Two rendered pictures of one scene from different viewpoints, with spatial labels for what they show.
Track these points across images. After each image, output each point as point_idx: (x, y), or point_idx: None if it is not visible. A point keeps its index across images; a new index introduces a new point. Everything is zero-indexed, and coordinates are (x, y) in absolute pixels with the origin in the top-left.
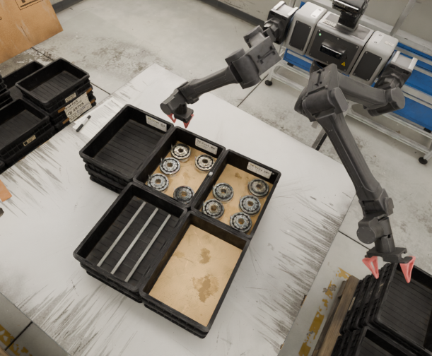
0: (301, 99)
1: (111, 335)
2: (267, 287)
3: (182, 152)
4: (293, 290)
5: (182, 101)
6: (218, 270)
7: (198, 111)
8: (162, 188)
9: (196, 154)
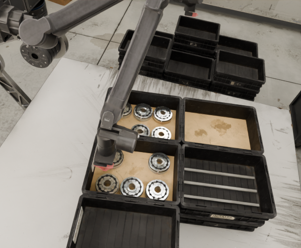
0: (47, 50)
1: (275, 187)
2: None
3: (110, 179)
4: (180, 90)
5: (120, 126)
6: (205, 121)
7: (3, 212)
8: (163, 182)
9: (100, 170)
